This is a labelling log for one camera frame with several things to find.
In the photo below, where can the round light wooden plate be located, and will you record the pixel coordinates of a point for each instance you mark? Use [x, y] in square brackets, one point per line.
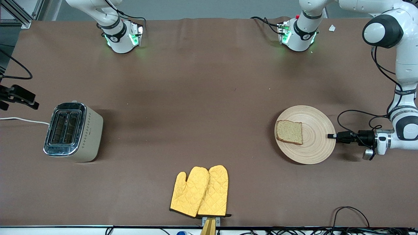
[313, 150]

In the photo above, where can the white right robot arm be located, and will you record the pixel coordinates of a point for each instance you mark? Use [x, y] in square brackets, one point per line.
[117, 39]

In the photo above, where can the yellow quilted oven mitt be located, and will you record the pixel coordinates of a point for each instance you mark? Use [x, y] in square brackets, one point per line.
[217, 189]
[189, 195]

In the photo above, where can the wooden slat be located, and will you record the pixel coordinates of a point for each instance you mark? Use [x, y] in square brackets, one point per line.
[209, 229]

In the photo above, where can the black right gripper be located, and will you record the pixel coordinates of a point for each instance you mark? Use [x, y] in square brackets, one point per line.
[17, 94]

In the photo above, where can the slice of toast bread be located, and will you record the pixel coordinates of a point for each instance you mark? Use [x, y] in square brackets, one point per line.
[289, 132]

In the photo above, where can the chrome and beige toaster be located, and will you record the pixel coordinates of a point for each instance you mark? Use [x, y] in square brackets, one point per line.
[89, 137]

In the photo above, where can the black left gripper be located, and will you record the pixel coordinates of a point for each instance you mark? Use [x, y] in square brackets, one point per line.
[365, 137]

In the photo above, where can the aluminium profile frame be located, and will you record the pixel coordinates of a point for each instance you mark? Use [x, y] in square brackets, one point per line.
[19, 18]

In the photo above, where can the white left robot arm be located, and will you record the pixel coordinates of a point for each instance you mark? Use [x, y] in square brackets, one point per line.
[405, 65]

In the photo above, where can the small metal bracket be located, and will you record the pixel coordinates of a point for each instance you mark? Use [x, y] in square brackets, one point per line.
[218, 222]

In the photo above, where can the small white paper scrap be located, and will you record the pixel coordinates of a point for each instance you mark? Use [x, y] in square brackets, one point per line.
[332, 28]

